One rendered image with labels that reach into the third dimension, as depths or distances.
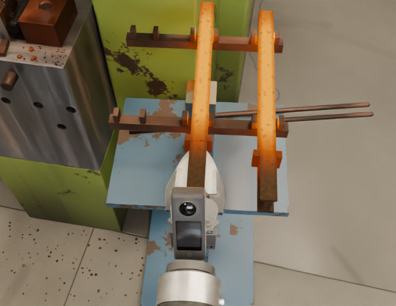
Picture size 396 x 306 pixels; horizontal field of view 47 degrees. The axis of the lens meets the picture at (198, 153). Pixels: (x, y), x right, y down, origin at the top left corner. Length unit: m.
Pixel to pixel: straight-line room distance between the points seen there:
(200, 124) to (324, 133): 1.37
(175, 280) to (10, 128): 0.84
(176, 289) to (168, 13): 0.70
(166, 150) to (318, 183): 1.01
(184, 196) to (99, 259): 1.21
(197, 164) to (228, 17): 1.02
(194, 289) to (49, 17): 0.70
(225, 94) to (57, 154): 0.86
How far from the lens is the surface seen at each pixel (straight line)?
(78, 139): 1.28
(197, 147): 0.74
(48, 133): 1.30
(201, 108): 0.79
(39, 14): 1.10
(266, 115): 0.79
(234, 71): 1.86
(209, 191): 0.70
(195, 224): 0.63
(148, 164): 1.05
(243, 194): 1.01
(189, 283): 0.63
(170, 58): 1.23
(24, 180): 1.63
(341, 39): 2.53
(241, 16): 1.67
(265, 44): 0.91
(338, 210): 1.91
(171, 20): 1.14
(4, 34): 1.15
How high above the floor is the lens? 1.65
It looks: 57 degrees down
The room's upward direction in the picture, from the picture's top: straight up
